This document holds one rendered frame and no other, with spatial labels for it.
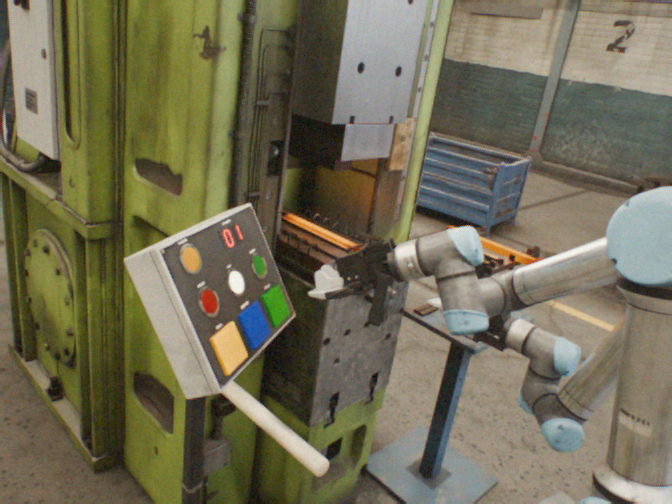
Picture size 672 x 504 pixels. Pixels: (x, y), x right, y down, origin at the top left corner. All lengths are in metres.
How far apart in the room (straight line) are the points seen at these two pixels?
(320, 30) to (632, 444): 1.08
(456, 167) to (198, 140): 4.19
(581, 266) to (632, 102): 8.12
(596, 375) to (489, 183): 4.15
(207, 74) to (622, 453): 1.08
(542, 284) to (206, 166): 0.80
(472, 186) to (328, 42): 4.04
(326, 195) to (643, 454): 1.41
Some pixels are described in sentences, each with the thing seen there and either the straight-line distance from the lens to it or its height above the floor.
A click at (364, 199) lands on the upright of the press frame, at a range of 1.86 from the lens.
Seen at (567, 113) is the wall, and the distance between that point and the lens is 9.35.
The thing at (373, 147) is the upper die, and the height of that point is 1.30.
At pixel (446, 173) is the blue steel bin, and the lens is 5.43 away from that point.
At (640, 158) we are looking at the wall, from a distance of 9.04.
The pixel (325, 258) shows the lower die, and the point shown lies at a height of 0.98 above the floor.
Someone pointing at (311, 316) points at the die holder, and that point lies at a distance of 1.57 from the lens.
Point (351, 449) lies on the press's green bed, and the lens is 2.11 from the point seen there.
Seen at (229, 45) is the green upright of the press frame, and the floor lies 1.52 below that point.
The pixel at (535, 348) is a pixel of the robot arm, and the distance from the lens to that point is 1.32.
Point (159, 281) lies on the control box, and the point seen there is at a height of 1.14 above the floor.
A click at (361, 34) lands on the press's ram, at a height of 1.58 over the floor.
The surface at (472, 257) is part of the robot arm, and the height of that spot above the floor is 1.24.
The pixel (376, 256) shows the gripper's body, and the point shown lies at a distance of 1.06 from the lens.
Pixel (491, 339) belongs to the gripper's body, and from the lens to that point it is 1.38.
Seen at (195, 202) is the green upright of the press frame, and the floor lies 1.14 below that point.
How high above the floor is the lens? 1.57
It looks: 21 degrees down
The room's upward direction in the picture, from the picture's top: 8 degrees clockwise
